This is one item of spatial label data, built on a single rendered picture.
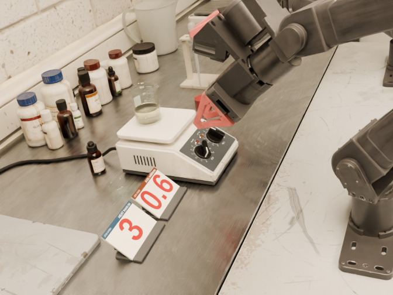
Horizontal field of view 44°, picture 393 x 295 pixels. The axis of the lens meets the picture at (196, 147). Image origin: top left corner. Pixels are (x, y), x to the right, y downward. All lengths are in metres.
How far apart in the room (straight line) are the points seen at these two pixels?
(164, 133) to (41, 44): 0.56
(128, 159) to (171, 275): 0.29
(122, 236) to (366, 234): 0.36
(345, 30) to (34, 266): 0.55
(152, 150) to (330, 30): 0.41
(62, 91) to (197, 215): 0.50
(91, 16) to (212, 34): 0.84
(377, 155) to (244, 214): 0.25
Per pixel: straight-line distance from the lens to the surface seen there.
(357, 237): 0.74
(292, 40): 0.63
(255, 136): 1.01
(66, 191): 0.96
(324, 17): 0.62
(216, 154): 0.89
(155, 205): 0.83
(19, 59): 1.29
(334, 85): 1.21
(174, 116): 0.94
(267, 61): 0.69
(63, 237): 0.83
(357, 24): 0.61
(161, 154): 0.88
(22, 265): 0.81
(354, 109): 1.10
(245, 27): 0.70
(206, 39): 0.72
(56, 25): 1.39
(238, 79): 0.71
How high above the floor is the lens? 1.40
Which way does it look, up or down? 30 degrees down
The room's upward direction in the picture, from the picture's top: 9 degrees counter-clockwise
